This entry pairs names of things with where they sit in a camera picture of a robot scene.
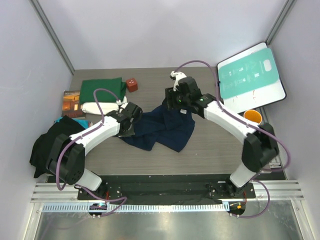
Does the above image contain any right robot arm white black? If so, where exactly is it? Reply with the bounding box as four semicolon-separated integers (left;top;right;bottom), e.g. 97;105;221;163
165;72;279;198

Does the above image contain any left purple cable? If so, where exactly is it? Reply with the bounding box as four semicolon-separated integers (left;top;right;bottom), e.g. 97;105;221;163
56;88;128;218

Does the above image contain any black crumpled t-shirt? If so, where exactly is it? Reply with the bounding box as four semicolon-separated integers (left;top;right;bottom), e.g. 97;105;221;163
29;125;83;179

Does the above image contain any aluminium frame post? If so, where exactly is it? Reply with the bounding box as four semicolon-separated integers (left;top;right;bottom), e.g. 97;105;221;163
29;0;75;75
265;0;297;46

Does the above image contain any teal folding board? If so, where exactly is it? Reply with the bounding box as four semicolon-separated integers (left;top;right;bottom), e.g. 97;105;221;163
218;48;279;99

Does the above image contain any purple cable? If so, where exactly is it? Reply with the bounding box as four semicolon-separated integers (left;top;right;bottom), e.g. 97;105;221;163
56;88;128;218
174;59;292;219

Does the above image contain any white mug orange inside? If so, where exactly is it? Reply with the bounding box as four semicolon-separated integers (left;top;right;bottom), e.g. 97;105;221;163
243;109;263;124

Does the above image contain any white slotted cable duct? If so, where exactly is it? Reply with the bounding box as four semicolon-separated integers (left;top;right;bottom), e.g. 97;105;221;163
42;202;230;213

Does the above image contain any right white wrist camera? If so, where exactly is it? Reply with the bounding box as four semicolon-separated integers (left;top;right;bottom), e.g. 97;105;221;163
170;71;187;92

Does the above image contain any left aluminium frame post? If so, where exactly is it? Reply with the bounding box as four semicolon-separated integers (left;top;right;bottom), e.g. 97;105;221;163
29;0;75;75

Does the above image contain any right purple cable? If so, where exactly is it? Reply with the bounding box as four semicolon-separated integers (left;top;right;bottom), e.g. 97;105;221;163
174;59;292;219

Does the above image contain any green folded t-shirt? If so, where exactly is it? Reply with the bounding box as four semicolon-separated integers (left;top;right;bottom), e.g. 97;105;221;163
79;77;127;105

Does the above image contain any white folded t-shirt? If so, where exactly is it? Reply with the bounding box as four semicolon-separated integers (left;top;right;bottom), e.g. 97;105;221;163
80;96;129;116

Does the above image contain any navy blue t-shirt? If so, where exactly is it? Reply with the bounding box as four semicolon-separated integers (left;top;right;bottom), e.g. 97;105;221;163
120;101;195;153

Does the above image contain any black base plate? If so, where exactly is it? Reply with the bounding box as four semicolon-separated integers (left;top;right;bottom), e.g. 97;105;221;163
77;173;256;202

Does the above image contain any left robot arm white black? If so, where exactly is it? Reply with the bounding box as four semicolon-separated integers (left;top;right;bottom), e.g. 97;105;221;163
46;102;143;200

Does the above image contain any right aluminium frame post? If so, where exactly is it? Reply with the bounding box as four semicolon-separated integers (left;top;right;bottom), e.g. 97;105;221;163
265;0;297;46

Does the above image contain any brown cover book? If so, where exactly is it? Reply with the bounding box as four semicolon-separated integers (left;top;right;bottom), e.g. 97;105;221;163
61;90;86;119

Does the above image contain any red cube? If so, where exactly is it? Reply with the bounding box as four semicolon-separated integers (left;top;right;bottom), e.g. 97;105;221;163
125;78;138;93

